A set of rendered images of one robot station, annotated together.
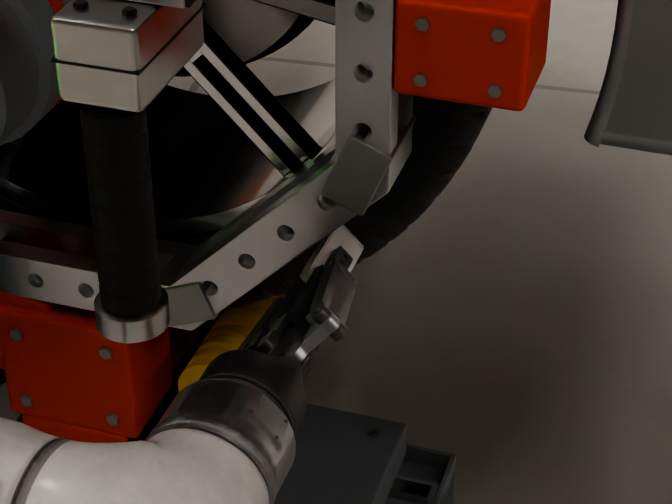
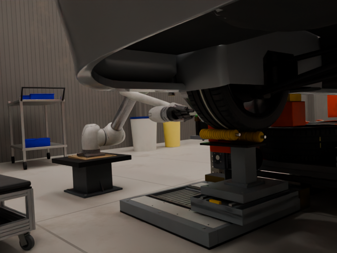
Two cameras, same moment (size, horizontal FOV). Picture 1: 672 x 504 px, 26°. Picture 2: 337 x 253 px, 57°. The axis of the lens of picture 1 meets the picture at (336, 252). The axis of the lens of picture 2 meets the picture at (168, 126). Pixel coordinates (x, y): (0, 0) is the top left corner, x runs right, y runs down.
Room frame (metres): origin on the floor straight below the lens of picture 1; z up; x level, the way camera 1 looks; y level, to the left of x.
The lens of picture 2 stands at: (1.77, -1.52, 0.62)
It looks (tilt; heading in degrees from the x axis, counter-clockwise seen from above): 2 degrees down; 124
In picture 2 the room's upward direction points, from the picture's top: 3 degrees counter-clockwise
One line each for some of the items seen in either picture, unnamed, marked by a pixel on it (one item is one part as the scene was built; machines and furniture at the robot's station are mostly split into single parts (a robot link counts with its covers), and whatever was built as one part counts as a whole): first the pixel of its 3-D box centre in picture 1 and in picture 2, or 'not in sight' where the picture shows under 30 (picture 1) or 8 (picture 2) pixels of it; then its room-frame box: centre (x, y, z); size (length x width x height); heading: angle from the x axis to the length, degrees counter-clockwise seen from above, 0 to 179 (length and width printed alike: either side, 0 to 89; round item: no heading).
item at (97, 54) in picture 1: (131, 29); not in sight; (0.73, 0.11, 0.93); 0.09 x 0.05 x 0.05; 162
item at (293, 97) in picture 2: not in sight; (286, 98); (1.26, 0.65, 0.70); 0.14 x 0.14 x 0.05; 72
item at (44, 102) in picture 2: not in sight; (37, 127); (-2.43, 1.24, 0.54); 1.15 x 0.67 x 1.09; 164
